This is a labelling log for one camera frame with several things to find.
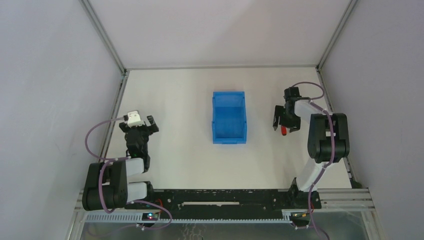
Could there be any red black screwdriver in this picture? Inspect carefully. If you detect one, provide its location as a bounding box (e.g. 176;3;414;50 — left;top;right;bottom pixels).
280;125;288;136

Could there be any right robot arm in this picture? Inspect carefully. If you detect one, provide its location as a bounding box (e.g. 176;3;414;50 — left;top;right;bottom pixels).
272;86;350;209

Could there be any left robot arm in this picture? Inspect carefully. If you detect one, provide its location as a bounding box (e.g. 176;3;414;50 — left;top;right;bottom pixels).
82;111;159;213

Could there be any blue plastic bin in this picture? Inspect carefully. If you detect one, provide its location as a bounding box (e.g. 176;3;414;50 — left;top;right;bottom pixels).
211;91;248;145

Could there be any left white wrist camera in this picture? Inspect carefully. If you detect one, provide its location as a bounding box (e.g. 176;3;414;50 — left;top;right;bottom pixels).
123;110;145;128

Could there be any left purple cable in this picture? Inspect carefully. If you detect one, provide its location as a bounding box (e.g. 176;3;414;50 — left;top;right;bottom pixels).
85;116;174;231

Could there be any back aluminium frame rail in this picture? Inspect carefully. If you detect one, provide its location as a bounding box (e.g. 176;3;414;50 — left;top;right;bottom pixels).
126;64;317;72

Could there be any aluminium frame rail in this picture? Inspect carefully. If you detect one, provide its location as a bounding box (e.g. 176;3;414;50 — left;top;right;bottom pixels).
317;0;363;184
126;64;317;72
79;0;129;162

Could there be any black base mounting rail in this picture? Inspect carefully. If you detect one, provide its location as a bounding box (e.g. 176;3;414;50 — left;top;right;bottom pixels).
125;188;322;221

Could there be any grey slotted cable duct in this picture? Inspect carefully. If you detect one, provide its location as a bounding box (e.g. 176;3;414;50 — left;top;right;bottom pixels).
85;212;293;224

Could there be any left aluminium frame rail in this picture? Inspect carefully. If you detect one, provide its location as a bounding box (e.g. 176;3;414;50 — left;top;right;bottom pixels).
79;0;129;162

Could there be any right aluminium frame rail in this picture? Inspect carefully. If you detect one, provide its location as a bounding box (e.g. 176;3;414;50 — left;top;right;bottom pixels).
317;0;363;184

